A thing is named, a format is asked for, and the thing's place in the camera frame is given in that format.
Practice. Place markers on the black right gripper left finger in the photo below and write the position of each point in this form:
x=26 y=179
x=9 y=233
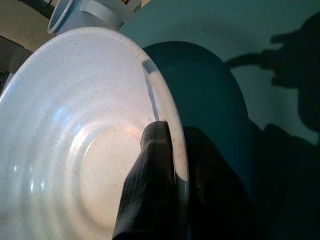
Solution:
x=147 y=185

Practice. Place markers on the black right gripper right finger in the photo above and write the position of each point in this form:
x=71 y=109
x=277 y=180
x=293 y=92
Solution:
x=215 y=190

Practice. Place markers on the white speckled plate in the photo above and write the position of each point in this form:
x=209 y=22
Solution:
x=75 y=130

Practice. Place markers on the light blue mug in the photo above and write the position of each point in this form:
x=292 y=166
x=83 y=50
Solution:
x=82 y=15

